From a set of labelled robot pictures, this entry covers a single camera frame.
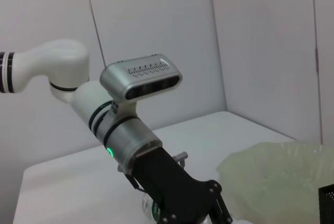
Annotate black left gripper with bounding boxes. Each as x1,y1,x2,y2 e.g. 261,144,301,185
133,147,233,224

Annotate clear plastic water bottle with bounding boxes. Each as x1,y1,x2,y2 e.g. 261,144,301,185
141,192,235,224

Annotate green glass fruit plate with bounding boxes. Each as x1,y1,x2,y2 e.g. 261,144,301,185
216,142,334,224

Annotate black mesh pen holder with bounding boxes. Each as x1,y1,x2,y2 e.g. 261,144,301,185
318,183,334,224

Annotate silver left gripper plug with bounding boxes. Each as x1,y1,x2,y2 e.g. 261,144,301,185
174,151,189,168

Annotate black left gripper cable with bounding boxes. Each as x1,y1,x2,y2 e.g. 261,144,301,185
124,172,147,191

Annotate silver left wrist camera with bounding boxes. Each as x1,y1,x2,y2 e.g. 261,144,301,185
100,53,183,117

